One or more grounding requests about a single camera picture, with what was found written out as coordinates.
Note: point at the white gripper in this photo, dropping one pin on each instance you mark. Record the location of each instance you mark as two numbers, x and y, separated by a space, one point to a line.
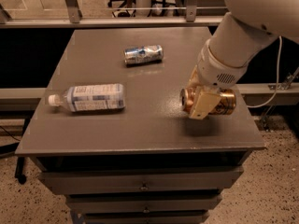
215 71

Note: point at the orange soda can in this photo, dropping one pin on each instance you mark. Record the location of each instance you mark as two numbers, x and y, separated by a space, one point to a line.
226 106

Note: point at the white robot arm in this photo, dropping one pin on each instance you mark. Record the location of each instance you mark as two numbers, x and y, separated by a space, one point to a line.
248 27

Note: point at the crushed blue silver can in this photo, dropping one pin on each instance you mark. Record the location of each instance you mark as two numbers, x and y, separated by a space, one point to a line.
145 54

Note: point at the upper metal railing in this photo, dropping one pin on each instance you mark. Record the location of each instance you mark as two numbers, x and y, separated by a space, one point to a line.
96 14

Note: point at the clear plastic water bottle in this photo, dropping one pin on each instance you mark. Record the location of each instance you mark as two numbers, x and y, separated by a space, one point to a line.
86 98

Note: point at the grey drawer cabinet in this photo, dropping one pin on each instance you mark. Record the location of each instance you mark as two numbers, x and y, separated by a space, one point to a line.
151 134

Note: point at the top grey drawer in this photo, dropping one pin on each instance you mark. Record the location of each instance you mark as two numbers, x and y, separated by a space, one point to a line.
69 183

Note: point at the grey drawer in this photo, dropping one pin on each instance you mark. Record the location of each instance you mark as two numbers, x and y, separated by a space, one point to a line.
69 183
146 203
188 217

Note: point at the black office chair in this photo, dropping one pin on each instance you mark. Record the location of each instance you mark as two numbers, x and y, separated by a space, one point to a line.
140 8

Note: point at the middle grey drawer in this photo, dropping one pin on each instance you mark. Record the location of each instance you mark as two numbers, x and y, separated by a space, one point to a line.
146 203

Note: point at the bottom grey drawer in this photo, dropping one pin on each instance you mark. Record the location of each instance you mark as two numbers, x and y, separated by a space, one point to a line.
188 217

